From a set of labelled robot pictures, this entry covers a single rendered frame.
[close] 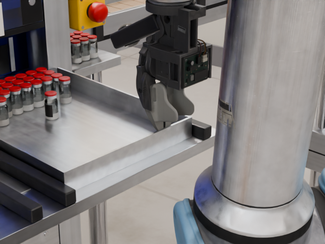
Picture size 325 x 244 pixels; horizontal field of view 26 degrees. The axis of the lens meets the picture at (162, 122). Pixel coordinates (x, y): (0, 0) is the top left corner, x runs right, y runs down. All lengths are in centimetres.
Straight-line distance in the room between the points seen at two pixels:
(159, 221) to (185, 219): 189
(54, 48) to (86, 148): 34
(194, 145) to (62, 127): 23
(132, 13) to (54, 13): 34
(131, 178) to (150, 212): 160
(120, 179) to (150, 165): 6
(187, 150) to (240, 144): 50
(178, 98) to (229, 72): 49
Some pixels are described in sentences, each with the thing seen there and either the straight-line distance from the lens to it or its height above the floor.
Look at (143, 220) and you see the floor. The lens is 258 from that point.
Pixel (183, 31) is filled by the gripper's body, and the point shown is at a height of 108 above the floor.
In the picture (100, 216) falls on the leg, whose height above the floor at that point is 39.
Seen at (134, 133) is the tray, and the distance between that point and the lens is 115.
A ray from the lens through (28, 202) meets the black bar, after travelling 93.
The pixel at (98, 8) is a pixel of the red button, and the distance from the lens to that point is 140.
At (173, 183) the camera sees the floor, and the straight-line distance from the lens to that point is 281.
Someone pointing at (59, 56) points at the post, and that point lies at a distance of 140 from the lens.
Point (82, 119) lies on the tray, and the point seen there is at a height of 88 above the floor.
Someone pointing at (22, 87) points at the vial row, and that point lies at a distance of 123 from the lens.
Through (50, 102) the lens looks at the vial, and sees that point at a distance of 119.
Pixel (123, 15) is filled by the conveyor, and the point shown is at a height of 92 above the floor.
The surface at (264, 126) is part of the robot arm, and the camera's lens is 59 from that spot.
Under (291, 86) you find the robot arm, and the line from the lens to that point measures 57.
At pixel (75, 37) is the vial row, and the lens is 149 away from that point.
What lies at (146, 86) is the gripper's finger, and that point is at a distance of 103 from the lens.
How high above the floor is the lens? 137
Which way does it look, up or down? 24 degrees down
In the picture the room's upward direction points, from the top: straight up
